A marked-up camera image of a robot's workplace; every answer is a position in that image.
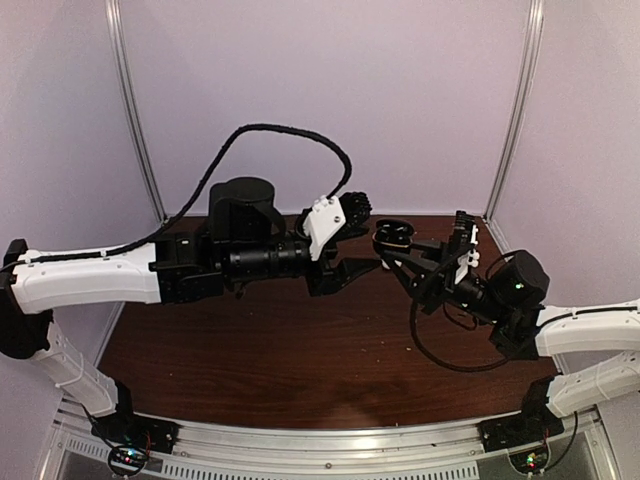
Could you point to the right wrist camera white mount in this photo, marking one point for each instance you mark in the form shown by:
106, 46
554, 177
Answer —
463, 244

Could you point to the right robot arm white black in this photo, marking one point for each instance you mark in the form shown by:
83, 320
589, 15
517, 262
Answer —
510, 301

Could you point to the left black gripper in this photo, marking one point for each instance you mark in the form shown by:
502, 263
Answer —
330, 279

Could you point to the circuit board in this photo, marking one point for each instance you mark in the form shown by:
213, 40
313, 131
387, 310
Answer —
529, 461
126, 460

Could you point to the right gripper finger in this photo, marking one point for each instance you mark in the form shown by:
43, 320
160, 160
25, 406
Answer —
422, 279
430, 247

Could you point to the front aluminium rail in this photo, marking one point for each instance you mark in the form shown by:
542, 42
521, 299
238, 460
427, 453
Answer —
450, 450

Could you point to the right circuit board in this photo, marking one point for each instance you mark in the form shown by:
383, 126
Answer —
529, 461

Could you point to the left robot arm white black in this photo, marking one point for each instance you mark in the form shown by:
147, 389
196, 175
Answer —
244, 239

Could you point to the right aluminium frame post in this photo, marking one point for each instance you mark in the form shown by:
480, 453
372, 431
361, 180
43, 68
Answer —
530, 53

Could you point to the left circuit board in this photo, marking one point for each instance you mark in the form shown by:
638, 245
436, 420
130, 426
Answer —
126, 460

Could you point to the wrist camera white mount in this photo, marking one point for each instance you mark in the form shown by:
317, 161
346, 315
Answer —
463, 244
328, 215

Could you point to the black charging case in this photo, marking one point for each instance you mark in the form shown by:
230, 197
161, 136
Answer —
392, 235

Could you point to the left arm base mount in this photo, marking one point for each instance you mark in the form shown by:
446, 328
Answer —
135, 425

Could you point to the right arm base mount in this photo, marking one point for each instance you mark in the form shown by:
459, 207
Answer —
533, 423

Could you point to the aluminium frame post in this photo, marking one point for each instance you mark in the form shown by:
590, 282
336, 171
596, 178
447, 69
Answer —
126, 85
530, 53

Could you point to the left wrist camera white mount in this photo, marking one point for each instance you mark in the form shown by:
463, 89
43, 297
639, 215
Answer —
328, 215

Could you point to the left aluminium frame post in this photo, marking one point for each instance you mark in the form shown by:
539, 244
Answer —
126, 85

